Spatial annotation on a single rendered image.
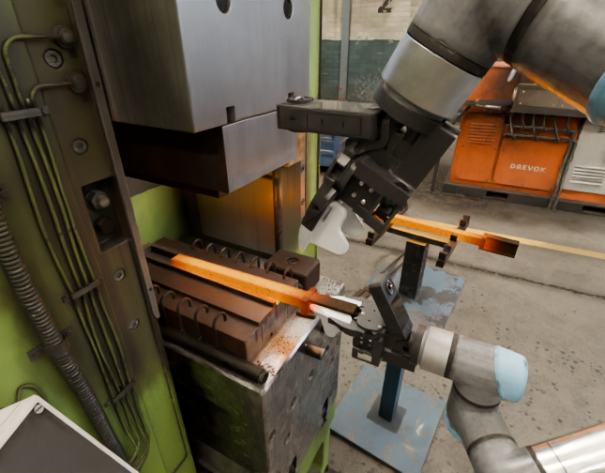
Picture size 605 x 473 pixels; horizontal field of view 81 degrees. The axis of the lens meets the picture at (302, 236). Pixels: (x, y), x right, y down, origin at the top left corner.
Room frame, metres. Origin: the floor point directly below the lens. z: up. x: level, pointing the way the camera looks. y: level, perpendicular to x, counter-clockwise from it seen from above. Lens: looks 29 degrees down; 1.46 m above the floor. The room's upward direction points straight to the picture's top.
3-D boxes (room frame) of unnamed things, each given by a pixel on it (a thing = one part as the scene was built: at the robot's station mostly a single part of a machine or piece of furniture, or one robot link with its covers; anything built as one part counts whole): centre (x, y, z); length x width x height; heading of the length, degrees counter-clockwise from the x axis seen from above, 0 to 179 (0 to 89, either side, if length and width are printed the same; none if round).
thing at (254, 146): (0.67, 0.24, 1.32); 0.42 x 0.20 x 0.10; 61
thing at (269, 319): (0.67, 0.24, 0.96); 0.42 x 0.20 x 0.09; 61
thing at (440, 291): (1.00, -0.38, 0.68); 0.40 x 0.30 x 0.02; 146
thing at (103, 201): (0.47, 0.29, 1.24); 0.03 x 0.03 x 0.07; 61
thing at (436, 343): (0.44, -0.23, 1.00); 0.08 x 0.05 x 0.08; 152
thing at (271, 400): (0.72, 0.22, 0.69); 0.56 x 0.38 x 0.45; 61
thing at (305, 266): (0.75, 0.02, 0.95); 0.12 x 0.08 x 0.06; 61
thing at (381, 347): (0.48, -0.15, 0.99); 0.12 x 0.08 x 0.09; 62
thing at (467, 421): (0.39, -0.30, 0.90); 0.11 x 0.08 x 0.11; 1
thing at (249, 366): (0.53, 0.24, 0.93); 0.40 x 0.03 x 0.03; 61
